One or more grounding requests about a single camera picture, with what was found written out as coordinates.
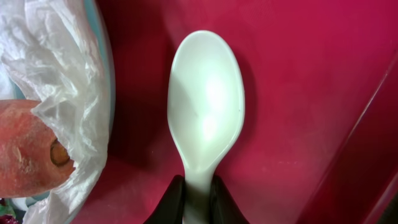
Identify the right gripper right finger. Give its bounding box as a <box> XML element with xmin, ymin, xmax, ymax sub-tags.
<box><xmin>210</xmin><ymin>175</ymin><xmax>249</xmax><ymax>224</ymax></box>

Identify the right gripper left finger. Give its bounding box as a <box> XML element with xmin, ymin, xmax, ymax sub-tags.
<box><xmin>144</xmin><ymin>175</ymin><xmax>186</xmax><ymax>224</ymax></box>

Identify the white plastic spoon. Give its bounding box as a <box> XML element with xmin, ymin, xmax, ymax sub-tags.
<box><xmin>167</xmin><ymin>30</ymin><xmax>245</xmax><ymax>224</ymax></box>

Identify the orange carrot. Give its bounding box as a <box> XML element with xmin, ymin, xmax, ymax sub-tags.
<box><xmin>1</xmin><ymin>100</ymin><xmax>75</xmax><ymax>198</ymax></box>

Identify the white napkin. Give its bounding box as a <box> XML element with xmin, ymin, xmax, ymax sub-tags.
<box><xmin>1</xmin><ymin>0</ymin><xmax>111</xmax><ymax>223</ymax></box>

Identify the red serving tray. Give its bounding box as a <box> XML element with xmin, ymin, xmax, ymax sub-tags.
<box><xmin>75</xmin><ymin>0</ymin><xmax>397</xmax><ymax>223</ymax></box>

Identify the light blue plate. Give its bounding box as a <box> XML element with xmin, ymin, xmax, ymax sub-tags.
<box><xmin>1</xmin><ymin>1</ymin><xmax>114</xmax><ymax>223</ymax></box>

